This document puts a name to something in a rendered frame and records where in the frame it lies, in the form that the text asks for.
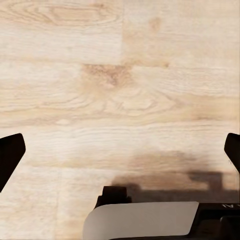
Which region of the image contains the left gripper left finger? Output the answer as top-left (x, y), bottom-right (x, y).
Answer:
top-left (0, 133), bottom-right (26, 193)

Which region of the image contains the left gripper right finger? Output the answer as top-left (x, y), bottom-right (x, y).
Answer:
top-left (224, 133), bottom-right (240, 173)

